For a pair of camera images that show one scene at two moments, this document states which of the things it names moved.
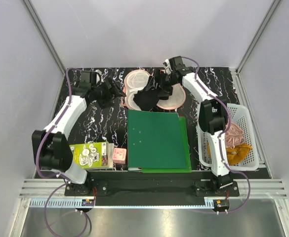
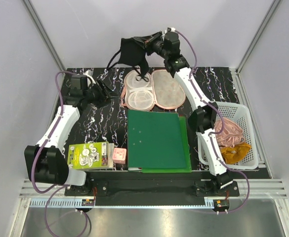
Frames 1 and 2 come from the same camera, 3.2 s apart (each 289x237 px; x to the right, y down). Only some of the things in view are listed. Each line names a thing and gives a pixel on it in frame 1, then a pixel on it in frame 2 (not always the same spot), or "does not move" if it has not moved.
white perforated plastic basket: (243, 116) does not move
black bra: (147, 99) to (133, 53)
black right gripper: (167, 91) to (149, 41)
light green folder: (186, 153) does not move
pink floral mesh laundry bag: (136, 79) does not move
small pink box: (119, 155) does not move
